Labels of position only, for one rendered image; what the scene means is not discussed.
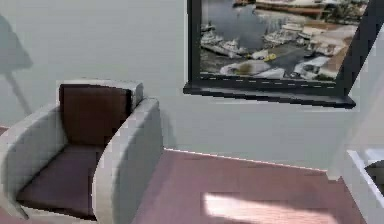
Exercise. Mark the white armchair with brown cushions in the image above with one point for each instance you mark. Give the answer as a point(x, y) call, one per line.
point(130, 156)

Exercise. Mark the black framed window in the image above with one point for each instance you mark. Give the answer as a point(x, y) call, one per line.
point(266, 43)

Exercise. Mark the white shelf unit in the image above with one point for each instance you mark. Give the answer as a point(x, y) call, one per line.
point(361, 186)

